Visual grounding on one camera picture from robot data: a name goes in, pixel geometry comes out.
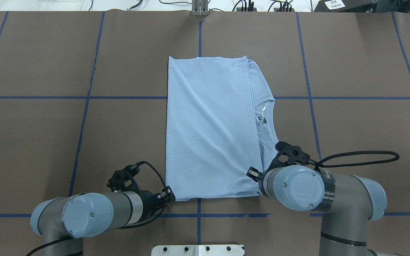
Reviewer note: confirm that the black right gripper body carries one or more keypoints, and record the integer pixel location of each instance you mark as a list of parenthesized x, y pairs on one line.
[(253, 173)]

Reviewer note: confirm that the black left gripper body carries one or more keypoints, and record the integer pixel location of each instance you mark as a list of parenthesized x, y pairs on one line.
[(149, 201)]

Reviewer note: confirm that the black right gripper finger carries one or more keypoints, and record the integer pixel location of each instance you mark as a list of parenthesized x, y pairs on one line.
[(253, 173)]

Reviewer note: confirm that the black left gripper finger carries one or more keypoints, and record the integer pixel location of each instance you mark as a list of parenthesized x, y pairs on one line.
[(166, 194), (162, 204)]

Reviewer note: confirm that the light blue t-shirt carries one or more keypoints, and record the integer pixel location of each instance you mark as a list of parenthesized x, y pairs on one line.
[(219, 124)]

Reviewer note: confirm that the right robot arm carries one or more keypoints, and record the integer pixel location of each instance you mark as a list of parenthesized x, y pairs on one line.
[(347, 204)]

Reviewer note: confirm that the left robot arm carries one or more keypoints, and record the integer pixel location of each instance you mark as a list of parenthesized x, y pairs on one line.
[(64, 222)]

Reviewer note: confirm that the black power strip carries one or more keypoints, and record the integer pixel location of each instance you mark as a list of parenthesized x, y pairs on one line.
[(244, 6), (281, 6)]

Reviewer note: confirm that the black box with label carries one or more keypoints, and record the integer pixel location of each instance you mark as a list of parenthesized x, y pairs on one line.
[(342, 6)]

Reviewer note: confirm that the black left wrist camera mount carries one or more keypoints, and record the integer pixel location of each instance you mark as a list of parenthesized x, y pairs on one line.
[(124, 180)]

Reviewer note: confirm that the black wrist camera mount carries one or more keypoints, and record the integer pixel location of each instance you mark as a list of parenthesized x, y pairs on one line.
[(288, 155), (124, 180)]

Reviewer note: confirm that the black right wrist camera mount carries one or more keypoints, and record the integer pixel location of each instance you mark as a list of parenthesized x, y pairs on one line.
[(288, 155)]

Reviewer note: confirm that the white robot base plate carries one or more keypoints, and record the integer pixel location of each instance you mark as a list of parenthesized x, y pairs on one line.
[(199, 250)]

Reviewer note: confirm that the grey aluminium frame post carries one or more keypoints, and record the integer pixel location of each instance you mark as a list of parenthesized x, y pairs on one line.
[(199, 7)]

